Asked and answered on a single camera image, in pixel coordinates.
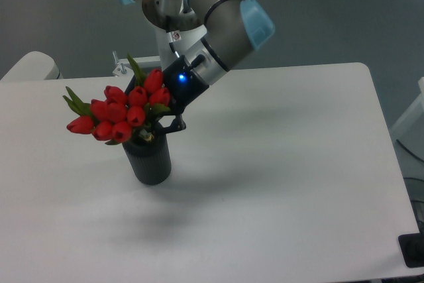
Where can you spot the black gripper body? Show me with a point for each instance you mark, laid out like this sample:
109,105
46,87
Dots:
183,83

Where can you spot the red tulip bouquet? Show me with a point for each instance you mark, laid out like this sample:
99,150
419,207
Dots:
120,117

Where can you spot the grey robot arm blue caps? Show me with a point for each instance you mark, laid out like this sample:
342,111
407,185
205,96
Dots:
199,41

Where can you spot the dark grey ribbed vase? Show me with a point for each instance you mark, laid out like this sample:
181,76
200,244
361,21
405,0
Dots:
150,161

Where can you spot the white rounded chair back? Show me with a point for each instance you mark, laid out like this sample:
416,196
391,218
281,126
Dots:
34,66

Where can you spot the white furniture at right edge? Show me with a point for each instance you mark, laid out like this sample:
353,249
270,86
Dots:
408,117

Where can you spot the black device at table corner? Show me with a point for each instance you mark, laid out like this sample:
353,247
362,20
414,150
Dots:
412,249

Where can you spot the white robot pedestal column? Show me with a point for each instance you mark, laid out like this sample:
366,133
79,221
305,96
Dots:
173,44

